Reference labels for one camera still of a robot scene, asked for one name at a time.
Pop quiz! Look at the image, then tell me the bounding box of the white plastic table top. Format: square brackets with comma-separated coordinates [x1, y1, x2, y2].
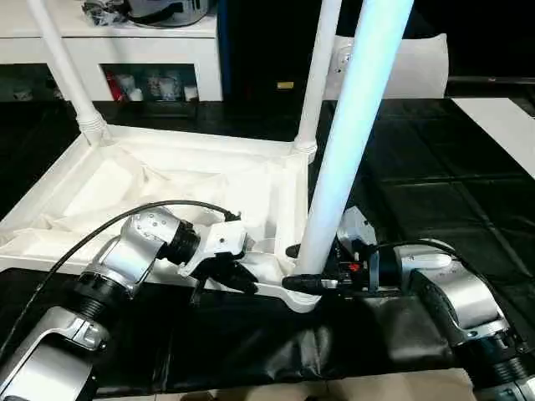
[0, 125, 324, 313]

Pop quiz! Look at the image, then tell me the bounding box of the black work mat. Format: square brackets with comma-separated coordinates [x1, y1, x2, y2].
[0, 95, 535, 397]

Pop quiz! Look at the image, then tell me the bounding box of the white flat board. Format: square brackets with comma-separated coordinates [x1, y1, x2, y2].
[451, 97, 535, 178]

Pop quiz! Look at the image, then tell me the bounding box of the red bottle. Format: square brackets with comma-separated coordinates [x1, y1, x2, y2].
[104, 72, 123, 101]

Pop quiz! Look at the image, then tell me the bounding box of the white cushion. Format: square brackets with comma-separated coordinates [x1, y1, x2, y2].
[334, 33, 449, 99]

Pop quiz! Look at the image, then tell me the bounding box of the white cabinet with glass doors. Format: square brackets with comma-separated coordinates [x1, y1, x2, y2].
[0, 0, 223, 103]

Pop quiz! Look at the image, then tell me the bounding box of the grey clutter on cabinet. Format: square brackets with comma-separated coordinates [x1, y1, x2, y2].
[82, 0, 220, 28]

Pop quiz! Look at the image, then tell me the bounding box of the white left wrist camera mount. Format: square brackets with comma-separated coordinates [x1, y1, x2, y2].
[177, 221, 248, 280]

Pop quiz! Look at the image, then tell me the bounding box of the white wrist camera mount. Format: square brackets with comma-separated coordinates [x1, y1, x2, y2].
[336, 206, 379, 261]
[177, 221, 248, 280]

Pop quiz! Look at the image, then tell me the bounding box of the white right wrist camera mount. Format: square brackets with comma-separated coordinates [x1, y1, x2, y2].
[336, 206, 379, 261]

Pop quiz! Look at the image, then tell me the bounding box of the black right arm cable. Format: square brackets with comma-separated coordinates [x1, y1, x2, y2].
[371, 239, 469, 268]

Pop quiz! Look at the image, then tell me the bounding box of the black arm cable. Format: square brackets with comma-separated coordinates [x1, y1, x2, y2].
[371, 239, 469, 268]
[0, 200, 242, 360]

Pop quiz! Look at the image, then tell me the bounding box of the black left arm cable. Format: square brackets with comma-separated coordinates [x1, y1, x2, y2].
[0, 200, 242, 360]

